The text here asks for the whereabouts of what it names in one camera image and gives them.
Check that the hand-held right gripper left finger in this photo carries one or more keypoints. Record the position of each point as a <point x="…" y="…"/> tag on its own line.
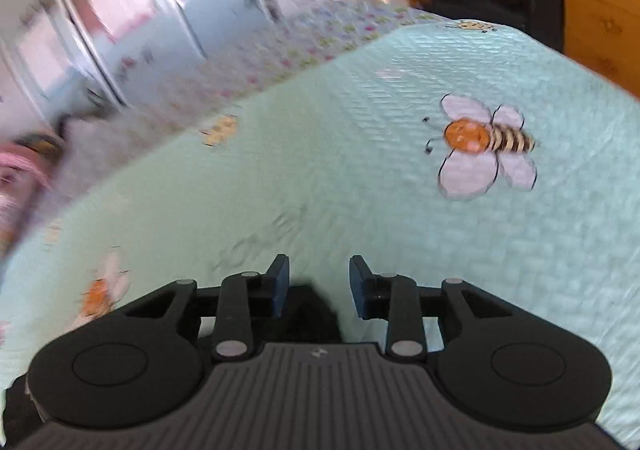
<point x="280" y="285"/>

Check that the mint quilted bee bedspread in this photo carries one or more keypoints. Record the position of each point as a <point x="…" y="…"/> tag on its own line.
<point x="350" y="170"/>

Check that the black sofa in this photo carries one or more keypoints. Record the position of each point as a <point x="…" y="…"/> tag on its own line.
<point x="480" y="5"/>

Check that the black pants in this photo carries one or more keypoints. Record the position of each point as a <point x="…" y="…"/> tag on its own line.
<point x="300" y="315"/>

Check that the pink knitted garment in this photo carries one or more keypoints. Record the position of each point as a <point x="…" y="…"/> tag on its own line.
<point x="25" y="170"/>

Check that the blue sliding door wardrobe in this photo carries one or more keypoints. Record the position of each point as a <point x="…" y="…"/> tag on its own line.
<point x="115" y="15"/>

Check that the wooden dresser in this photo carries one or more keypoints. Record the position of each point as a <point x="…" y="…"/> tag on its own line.
<point x="600" y="10"/>

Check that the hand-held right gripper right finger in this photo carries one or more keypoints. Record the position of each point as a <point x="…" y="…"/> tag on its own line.
<point x="358" y="285"/>

